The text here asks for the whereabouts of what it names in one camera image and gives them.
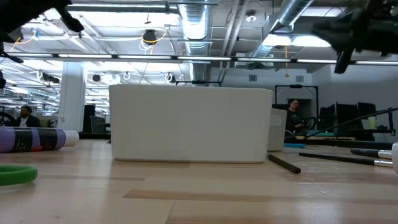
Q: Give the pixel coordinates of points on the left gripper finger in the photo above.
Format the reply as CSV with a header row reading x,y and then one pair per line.
x,y
72,23

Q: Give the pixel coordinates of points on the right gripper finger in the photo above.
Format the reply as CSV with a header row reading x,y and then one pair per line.
x,y
342,32

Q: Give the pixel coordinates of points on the purple paint bottle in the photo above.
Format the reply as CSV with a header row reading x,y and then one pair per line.
x,y
31,140

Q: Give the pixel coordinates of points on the thin long paintbrush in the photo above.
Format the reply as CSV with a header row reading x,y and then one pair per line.
x,y
342,159

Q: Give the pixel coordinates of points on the green scissors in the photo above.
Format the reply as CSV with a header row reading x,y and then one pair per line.
x,y
18,174

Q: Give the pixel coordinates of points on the white building pillar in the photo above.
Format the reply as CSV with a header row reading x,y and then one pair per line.
x,y
71,99

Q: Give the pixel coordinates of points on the black ceiling dome device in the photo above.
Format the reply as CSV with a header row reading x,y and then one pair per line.
x,y
150,37

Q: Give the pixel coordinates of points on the black upright panel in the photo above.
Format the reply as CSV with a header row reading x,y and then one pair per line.
x,y
328,118
366,109
346,116

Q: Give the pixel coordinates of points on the thin black diagonal rod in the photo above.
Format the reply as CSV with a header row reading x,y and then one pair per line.
x,y
351,122

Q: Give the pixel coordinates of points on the green cup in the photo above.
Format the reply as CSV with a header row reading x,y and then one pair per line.
x,y
372,122

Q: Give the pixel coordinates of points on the person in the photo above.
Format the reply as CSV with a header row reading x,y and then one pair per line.
x,y
27,119
292,119

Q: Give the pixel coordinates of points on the grey plastic bin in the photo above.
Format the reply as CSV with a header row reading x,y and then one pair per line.
x,y
278,137

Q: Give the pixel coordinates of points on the long linear ceiling light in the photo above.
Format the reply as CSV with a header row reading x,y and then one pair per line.
x,y
202,58

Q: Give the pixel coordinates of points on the white plastic bin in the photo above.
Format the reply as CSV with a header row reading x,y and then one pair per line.
x,y
186,124

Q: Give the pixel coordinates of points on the slanted silver air duct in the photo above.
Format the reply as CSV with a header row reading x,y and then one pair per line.
x,y
292,12

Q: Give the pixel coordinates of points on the black gantry frame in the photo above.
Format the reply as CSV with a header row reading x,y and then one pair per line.
x,y
295,86

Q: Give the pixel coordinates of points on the black aluminium table frame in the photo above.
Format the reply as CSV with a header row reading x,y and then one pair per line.
x,y
93,136

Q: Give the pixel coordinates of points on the round silver air duct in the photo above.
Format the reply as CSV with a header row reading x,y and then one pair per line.
x,y
195,28

